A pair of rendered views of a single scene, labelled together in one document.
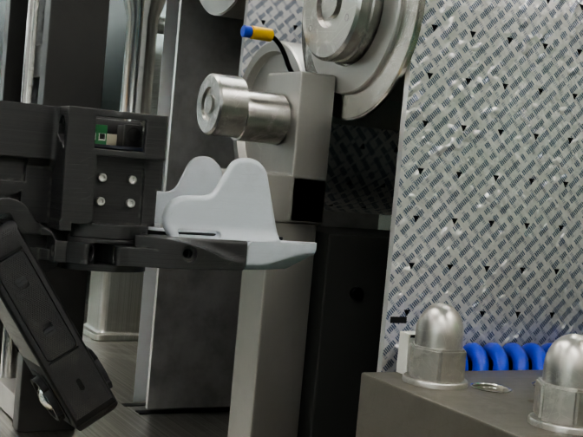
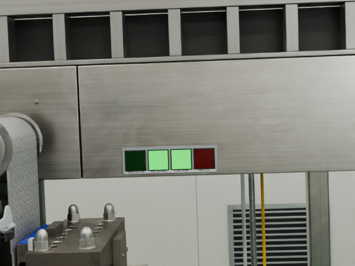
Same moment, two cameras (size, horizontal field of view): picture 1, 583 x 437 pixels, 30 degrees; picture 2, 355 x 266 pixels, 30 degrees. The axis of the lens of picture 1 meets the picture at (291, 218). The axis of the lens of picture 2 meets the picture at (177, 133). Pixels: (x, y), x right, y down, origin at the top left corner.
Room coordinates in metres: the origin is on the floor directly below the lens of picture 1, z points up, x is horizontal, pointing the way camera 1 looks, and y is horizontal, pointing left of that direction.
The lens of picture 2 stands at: (-0.38, 0.96, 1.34)
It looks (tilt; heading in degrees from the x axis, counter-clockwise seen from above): 3 degrees down; 301
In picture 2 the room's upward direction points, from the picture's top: 2 degrees counter-clockwise
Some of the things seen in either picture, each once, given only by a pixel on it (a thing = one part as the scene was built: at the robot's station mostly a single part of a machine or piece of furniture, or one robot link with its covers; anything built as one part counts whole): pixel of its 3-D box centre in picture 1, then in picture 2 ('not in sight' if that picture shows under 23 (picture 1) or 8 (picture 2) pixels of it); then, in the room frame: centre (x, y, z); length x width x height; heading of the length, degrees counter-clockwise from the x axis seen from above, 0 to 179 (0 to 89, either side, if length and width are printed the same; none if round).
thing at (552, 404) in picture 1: (570, 380); (86, 237); (0.52, -0.14, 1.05); 0.04 x 0.04 x 0.04
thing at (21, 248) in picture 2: not in sight; (37, 244); (0.70, -0.18, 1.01); 0.23 x 0.03 x 0.05; 118
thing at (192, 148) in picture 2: not in sight; (169, 159); (0.53, -0.50, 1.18); 0.25 x 0.01 x 0.07; 28
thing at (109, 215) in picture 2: not in sight; (109, 211); (0.67, -0.42, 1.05); 0.04 x 0.04 x 0.04
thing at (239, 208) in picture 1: (245, 212); (7, 219); (0.59, 0.02, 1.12); 0.09 x 0.03 x 0.06; 109
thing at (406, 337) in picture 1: (419, 353); (31, 244); (0.62, -0.08, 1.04); 0.02 x 0.01 x 0.02; 118
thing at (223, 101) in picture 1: (221, 105); not in sight; (0.71, 0.05, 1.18); 0.04 x 0.02 x 0.04; 28
